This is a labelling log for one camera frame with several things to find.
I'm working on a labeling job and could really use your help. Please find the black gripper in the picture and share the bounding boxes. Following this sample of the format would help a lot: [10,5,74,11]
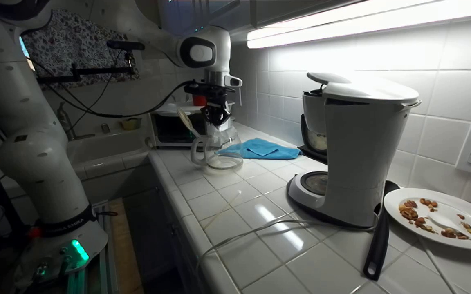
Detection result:
[202,85,230,125]

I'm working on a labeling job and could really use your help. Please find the white toaster oven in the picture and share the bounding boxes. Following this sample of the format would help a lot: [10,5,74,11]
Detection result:
[148,103,207,148]

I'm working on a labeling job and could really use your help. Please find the under-cabinet light strip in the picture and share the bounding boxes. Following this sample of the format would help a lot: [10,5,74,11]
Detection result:
[248,0,471,49]

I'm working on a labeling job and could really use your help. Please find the white plate with food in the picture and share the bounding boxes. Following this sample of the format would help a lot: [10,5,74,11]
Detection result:
[385,188,471,250]

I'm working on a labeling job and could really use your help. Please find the glass coffee pot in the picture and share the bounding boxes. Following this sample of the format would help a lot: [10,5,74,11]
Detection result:
[179,111,244,170]

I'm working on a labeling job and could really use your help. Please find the black handled utensil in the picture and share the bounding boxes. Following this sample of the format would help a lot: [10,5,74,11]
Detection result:
[362,179,403,281]

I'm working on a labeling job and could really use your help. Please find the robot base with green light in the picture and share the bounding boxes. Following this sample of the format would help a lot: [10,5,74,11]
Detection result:
[15,220,109,289]

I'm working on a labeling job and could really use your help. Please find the white coffee maker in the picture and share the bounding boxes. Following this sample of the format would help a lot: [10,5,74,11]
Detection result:
[287,72,421,228]

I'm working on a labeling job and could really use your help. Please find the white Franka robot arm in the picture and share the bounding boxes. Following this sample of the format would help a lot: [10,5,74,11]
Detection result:
[0,0,94,233]

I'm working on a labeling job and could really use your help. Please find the white upper cabinets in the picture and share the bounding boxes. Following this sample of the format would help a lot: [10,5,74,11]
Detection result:
[158,0,362,34]

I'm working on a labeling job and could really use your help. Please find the white plastic spoon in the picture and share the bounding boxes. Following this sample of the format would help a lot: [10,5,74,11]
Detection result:
[429,214,471,240]

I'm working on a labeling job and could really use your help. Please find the blue cloth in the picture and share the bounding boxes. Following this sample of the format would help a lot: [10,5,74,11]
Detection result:
[221,137,301,160]

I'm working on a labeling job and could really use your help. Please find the red round lid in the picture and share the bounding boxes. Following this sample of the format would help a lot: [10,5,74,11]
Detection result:
[194,94,208,106]

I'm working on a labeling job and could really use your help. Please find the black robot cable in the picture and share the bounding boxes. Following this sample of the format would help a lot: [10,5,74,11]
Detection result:
[28,47,210,121]

